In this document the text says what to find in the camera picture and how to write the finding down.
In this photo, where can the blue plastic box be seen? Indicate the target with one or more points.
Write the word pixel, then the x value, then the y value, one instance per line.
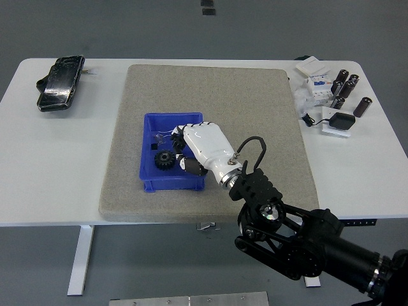
pixel 153 178

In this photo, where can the clear crumpled plastic bag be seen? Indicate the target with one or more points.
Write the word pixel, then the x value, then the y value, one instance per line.
pixel 302 95

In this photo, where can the black floor socket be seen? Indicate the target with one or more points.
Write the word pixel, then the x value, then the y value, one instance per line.
pixel 209 11
pixel 207 2

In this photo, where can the white socket panel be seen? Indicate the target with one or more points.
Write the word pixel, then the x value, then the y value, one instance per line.
pixel 326 129

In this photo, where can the small black cube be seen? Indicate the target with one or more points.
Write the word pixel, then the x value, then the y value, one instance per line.
pixel 153 147

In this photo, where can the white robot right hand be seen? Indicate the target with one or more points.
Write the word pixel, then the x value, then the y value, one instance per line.
pixel 207 143

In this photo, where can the black device in plastic wrap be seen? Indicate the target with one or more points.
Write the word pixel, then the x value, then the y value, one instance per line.
pixel 59 84

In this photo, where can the dark cylindrical capacitor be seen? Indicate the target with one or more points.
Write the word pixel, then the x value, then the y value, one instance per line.
pixel 338 103
pixel 337 87
pixel 362 107
pixel 354 78
pixel 347 89

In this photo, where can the white table leg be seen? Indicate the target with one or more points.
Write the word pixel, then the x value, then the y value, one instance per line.
pixel 314 282
pixel 79 258

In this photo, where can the metal bracket under table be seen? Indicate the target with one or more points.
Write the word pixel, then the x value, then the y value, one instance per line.
pixel 208 226

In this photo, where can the grey-brown foam mat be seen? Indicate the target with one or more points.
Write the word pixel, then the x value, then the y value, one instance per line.
pixel 223 95

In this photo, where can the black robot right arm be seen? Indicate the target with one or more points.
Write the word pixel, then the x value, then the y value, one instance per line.
pixel 306 248

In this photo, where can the white circuit breaker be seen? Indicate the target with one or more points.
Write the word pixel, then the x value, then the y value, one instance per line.
pixel 320 87

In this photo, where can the black power adapter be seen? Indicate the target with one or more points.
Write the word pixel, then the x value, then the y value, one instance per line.
pixel 341 121

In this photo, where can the large black gear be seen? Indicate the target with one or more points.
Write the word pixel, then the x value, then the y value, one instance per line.
pixel 164 160

